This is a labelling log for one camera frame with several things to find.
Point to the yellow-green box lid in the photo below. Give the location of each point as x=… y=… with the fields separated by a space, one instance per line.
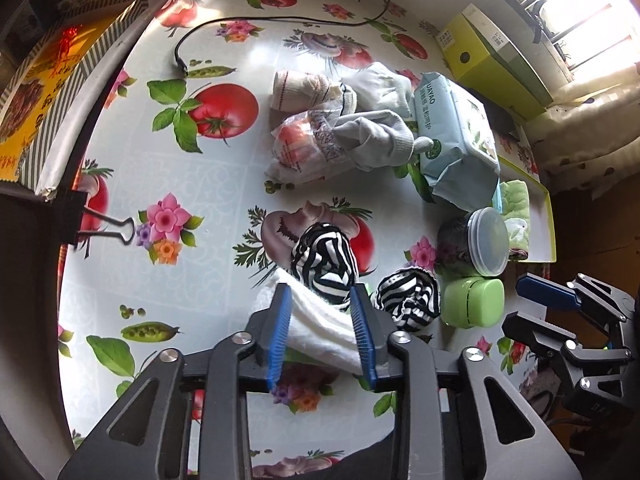
x=480 y=60

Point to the wet wipes pack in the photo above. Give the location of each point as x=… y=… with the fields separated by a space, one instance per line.
x=450 y=135

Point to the spotted curtain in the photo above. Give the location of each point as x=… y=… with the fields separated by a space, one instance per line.
x=590 y=120

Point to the window grille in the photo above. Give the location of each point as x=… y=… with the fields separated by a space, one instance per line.
x=550 y=5

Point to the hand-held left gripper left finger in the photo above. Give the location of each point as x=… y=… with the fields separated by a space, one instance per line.
x=280 y=330

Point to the rolled beige sock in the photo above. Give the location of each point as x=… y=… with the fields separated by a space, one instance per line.
x=300 y=90

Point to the yellow-green box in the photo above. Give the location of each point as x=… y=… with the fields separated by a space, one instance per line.
x=542 y=210

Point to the yellow printed board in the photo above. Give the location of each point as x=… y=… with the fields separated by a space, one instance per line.
x=40 y=85

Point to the green round container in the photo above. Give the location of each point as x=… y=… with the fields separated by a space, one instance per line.
x=472 y=302

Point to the white towel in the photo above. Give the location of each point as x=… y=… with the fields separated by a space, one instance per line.
x=320 y=325

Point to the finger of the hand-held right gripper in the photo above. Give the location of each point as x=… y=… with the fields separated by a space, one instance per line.
x=530 y=327
x=545 y=292

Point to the floral tablecloth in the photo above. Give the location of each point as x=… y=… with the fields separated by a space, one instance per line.
x=150 y=160

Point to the black white striped sock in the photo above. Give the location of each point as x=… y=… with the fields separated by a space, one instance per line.
x=405 y=300
x=325 y=255

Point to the black binder clip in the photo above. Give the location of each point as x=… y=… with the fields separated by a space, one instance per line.
x=67 y=215

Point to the green patterned towel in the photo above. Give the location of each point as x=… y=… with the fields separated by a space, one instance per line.
x=517 y=205

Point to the clear plastic jar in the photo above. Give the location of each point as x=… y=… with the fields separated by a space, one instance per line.
x=480 y=240

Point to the plastic bag with red item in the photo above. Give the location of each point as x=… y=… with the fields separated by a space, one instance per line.
x=295 y=145

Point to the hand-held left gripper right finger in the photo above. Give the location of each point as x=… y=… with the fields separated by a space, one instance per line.
x=362 y=335

